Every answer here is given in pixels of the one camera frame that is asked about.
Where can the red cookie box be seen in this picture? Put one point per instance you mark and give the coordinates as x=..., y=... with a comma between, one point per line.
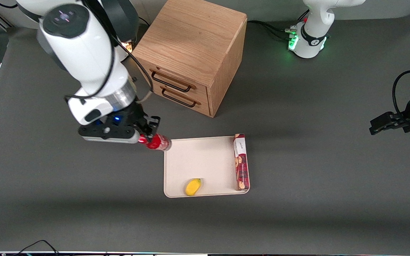
x=241, y=163

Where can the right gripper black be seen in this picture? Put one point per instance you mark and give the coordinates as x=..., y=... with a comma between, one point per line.
x=136, y=115

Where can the yellow toy mango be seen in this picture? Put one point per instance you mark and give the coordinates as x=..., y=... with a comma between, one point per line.
x=193, y=187

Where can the cream plastic tray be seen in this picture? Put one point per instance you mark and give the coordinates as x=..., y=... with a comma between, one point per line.
x=201, y=163

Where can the wooden two-drawer cabinet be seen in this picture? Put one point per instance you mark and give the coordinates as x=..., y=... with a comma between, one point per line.
x=190, y=46

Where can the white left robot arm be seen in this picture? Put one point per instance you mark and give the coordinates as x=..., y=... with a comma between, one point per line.
x=311, y=35

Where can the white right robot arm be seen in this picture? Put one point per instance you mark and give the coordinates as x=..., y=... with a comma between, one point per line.
x=84, y=57

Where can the small red coke bottle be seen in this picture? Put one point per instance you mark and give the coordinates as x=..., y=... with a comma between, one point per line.
x=160, y=143

